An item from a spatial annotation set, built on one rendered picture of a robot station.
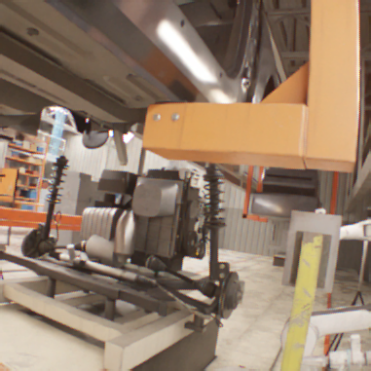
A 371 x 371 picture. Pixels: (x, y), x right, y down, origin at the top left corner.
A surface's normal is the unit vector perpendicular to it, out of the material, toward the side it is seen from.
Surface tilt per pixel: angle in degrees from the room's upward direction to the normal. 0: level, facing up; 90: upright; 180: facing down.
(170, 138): 90
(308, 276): 90
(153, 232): 90
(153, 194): 90
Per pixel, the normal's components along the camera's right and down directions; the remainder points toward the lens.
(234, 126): -0.41, -0.13
